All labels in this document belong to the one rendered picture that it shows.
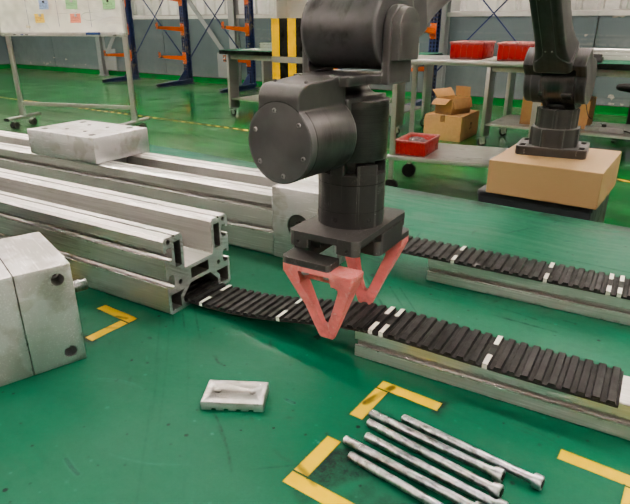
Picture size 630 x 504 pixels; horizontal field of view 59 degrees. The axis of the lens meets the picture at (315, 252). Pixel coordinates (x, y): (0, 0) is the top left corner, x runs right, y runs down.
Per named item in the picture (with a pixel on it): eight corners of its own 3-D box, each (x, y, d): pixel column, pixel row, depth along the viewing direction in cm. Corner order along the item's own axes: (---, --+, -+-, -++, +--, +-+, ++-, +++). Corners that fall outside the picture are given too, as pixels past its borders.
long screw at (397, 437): (504, 494, 36) (506, 482, 36) (497, 503, 36) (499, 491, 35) (372, 424, 43) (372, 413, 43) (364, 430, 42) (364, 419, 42)
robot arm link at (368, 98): (403, 83, 46) (344, 80, 49) (358, 90, 40) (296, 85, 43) (397, 167, 48) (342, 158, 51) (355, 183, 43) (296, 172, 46)
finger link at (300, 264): (281, 338, 50) (279, 238, 46) (321, 306, 55) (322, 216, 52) (349, 360, 46) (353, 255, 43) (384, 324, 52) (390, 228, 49)
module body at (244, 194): (312, 233, 82) (312, 176, 78) (273, 255, 74) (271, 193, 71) (-10, 167, 119) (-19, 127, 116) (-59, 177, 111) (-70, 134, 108)
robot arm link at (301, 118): (422, 4, 42) (326, 7, 46) (336, -3, 33) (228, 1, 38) (412, 163, 46) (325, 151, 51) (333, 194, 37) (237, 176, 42)
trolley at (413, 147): (533, 188, 392) (557, 33, 354) (528, 210, 345) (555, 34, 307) (391, 173, 429) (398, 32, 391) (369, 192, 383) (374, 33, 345)
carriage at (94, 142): (151, 167, 95) (147, 127, 92) (99, 182, 86) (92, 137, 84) (88, 157, 103) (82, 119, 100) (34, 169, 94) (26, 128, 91)
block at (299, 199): (375, 239, 79) (378, 173, 76) (333, 270, 69) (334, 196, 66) (320, 228, 84) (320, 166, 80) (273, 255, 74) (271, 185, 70)
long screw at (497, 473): (505, 478, 38) (507, 466, 37) (499, 487, 37) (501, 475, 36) (374, 414, 44) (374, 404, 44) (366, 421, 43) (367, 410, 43)
